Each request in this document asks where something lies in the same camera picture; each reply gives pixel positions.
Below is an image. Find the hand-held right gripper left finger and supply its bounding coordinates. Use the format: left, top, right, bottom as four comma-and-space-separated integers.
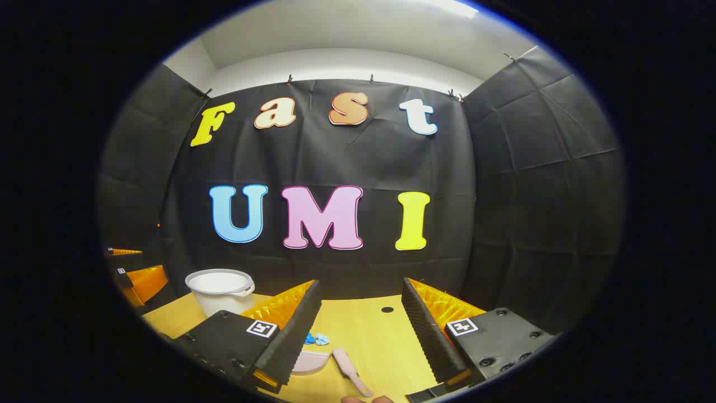
162, 280, 323, 393

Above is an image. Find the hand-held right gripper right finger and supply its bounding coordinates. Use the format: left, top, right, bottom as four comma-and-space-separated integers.
402, 277, 555, 403

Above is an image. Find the lilac dustpan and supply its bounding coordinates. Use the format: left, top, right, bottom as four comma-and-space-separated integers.
291, 350, 332, 376

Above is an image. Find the small lilac broom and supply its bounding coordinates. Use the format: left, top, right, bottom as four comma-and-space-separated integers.
332, 348, 374, 398

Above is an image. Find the white ribbed garbage bin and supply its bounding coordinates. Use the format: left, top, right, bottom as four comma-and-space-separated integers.
185, 269, 256, 318

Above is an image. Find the yellow wooden desktop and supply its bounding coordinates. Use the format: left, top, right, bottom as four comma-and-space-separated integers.
143, 291, 487, 403

